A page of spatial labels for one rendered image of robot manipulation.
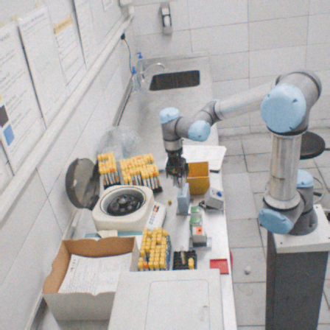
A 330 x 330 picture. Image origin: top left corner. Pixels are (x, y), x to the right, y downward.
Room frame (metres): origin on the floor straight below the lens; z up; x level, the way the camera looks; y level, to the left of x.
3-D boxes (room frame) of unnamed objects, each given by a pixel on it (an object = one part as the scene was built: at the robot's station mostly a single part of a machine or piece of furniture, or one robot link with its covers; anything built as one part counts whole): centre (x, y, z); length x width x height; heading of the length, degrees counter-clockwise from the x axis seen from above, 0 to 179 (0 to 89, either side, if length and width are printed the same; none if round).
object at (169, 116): (1.24, -0.05, 1.32); 0.09 x 0.08 x 0.11; 47
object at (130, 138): (1.96, 0.22, 0.94); 0.20 x 0.17 x 0.14; 146
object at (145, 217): (1.25, 0.19, 0.94); 0.30 x 0.24 x 0.12; 72
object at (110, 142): (1.79, 0.28, 0.97); 0.26 x 0.17 x 0.19; 5
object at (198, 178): (1.43, -0.13, 0.93); 0.13 x 0.13 x 0.10; 80
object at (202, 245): (1.05, -0.09, 0.89); 0.09 x 0.05 x 0.04; 79
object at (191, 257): (0.92, -0.01, 0.93); 0.17 x 0.09 x 0.11; 171
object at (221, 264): (0.92, -0.14, 0.88); 0.07 x 0.07 x 0.01; 81
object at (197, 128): (1.18, -0.13, 1.32); 0.11 x 0.11 x 0.08; 47
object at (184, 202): (1.29, -0.06, 0.92); 0.10 x 0.07 x 0.10; 166
